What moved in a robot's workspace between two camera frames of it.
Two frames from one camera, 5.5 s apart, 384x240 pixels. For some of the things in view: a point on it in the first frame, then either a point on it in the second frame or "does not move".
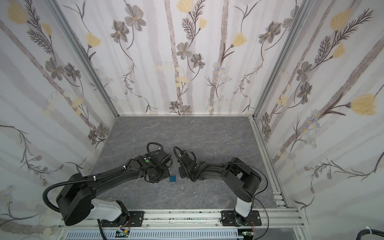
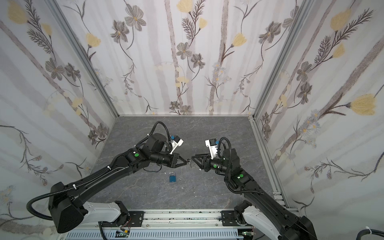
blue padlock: (172, 178) does not move
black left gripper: (163, 169) → (173, 160)
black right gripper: (186, 168) → (205, 163)
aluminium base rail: (203, 218) does not move
